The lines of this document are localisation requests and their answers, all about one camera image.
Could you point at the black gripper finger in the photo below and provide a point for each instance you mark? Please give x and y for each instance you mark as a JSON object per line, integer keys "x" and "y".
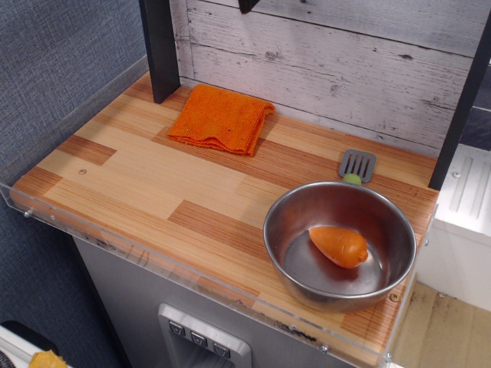
{"x": 245, "y": 6}

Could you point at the orange cloth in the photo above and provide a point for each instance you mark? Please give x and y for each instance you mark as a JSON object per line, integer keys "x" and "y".
{"x": 222, "y": 120}

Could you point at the grey toy spatula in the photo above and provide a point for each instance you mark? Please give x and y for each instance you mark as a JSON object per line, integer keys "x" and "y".
{"x": 357, "y": 166}

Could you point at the stainless steel bowl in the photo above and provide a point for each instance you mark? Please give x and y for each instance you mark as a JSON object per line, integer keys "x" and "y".
{"x": 312, "y": 278}

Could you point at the orange toy carrot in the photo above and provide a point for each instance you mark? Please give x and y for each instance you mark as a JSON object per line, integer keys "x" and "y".
{"x": 344, "y": 247}

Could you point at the clear acrylic table guard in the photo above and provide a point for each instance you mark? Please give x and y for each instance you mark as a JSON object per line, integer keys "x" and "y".
{"x": 194, "y": 217}

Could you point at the grey cabinet with dispenser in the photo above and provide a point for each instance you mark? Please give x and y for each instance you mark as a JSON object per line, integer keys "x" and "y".
{"x": 161, "y": 323}

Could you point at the yellow object at corner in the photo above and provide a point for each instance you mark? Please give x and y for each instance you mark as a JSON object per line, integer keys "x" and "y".
{"x": 47, "y": 359}

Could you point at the black left vertical post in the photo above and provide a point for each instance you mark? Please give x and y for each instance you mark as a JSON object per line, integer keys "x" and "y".
{"x": 161, "y": 49}

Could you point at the black vertical post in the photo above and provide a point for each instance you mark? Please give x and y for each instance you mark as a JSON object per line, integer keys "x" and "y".
{"x": 465, "y": 103}
{"x": 161, "y": 49}

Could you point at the black right vertical post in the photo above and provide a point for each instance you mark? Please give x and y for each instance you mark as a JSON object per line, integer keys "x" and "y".
{"x": 465, "y": 103}

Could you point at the white aluminium side rail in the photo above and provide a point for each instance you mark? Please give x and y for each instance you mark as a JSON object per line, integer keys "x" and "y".
{"x": 464, "y": 200}

